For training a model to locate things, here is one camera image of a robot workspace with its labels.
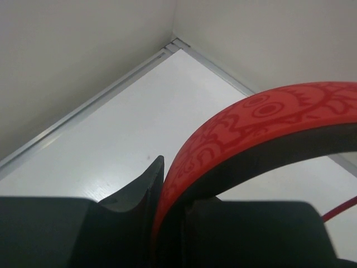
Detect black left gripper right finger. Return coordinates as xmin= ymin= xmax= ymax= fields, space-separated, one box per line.
xmin=164 ymin=199 xmax=356 ymax=267

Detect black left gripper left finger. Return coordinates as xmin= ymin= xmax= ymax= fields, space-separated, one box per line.
xmin=1 ymin=156 xmax=165 ymax=267

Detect red black headphones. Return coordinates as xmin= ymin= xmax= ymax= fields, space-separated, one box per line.
xmin=152 ymin=82 xmax=356 ymax=249

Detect red headphone cable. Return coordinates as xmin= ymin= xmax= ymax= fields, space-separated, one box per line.
xmin=320 ymin=197 xmax=357 ymax=223

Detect aluminium table edge rail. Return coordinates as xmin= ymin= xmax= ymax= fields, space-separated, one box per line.
xmin=0 ymin=38 xmax=357 ymax=176

